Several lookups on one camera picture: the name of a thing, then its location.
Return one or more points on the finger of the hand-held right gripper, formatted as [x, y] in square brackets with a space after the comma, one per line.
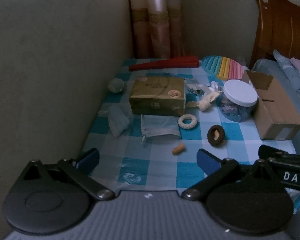
[270, 153]

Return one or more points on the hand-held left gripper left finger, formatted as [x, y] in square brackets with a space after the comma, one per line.
[88, 159]

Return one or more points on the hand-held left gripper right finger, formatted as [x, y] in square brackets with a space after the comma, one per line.
[206, 161]

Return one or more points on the brown cardboard box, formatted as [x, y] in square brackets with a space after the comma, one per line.
[275, 112]

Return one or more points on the blue face mask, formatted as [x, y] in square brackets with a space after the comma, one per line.
[118, 121]
[158, 127]

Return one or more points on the orange foam earplug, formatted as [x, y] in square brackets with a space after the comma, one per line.
[178, 149]

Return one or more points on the clear jar with white lid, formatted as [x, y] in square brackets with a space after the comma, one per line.
[240, 91]

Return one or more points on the white crumpled plastic wrap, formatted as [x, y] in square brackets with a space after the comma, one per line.
[195, 86]

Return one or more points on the pale green plush ball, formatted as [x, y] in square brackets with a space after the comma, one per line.
[115, 85]

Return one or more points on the gold rectangular box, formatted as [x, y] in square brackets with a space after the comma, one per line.
[156, 92]

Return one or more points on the blue floral pillow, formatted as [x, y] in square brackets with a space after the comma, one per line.
[285, 66]

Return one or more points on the rainbow bubble pop toy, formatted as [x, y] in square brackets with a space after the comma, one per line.
[222, 66]

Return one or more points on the red wedge-shaped foam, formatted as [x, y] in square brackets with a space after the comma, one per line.
[170, 63]

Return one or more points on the brown wooden headboard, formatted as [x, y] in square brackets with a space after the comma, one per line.
[280, 30]

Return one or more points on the pink patterned curtain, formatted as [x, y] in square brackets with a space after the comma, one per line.
[156, 17]

